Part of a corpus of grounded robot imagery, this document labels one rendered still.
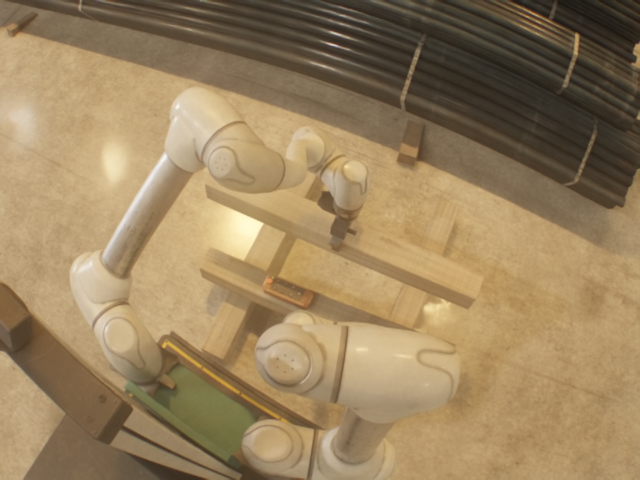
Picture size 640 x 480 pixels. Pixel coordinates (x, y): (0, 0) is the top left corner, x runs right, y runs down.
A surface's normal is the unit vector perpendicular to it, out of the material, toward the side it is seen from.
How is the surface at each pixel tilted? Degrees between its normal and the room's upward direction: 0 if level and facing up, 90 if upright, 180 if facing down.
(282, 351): 27
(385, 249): 0
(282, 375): 19
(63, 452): 0
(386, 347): 14
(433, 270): 0
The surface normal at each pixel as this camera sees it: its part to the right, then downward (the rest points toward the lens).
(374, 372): 0.01, -0.18
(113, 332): 0.15, -0.38
